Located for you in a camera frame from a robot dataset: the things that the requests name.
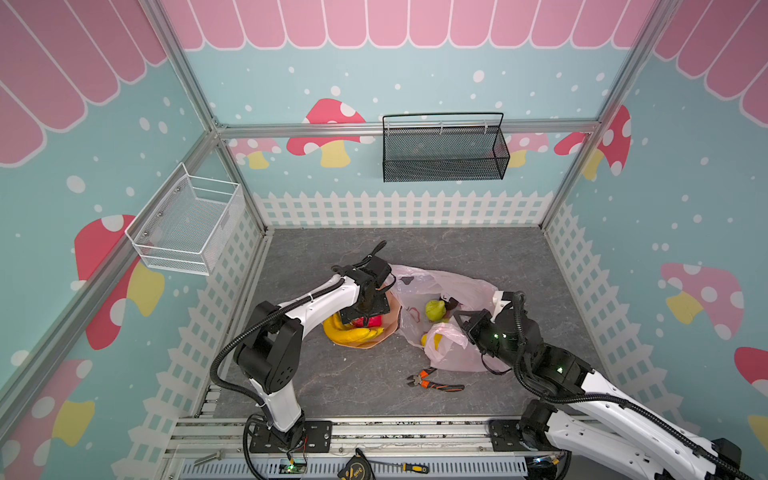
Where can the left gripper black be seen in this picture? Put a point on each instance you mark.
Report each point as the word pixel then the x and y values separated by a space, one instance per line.
pixel 381 306

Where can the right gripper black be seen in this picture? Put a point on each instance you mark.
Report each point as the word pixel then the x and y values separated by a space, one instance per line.
pixel 474 325

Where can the pink plastic bag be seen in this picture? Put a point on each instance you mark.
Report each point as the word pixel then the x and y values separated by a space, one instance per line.
pixel 414 287

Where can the yellow lemon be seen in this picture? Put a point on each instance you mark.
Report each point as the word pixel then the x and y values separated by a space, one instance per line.
pixel 436 339

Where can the red dragon fruit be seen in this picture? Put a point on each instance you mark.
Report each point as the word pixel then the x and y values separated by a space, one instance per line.
pixel 373 322

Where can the yellow banana bunch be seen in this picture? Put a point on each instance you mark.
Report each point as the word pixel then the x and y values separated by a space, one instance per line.
pixel 353 335

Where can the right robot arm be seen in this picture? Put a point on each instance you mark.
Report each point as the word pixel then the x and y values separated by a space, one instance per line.
pixel 578 411

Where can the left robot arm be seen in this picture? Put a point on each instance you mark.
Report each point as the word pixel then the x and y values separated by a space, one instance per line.
pixel 260 362

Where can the pink fruit plate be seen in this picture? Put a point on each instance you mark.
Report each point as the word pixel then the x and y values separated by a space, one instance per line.
pixel 390 322

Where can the yellow black screwdriver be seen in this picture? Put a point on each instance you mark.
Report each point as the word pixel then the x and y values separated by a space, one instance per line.
pixel 408 467

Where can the black tape measure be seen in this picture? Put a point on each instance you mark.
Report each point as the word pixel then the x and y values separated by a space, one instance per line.
pixel 358 467

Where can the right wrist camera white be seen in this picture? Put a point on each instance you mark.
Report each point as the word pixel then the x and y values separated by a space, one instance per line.
pixel 500 300

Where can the black mesh wall basket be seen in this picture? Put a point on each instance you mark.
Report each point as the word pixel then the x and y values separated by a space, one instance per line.
pixel 441 147

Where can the white wire wall basket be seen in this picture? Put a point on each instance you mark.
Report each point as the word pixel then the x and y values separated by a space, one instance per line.
pixel 187 224

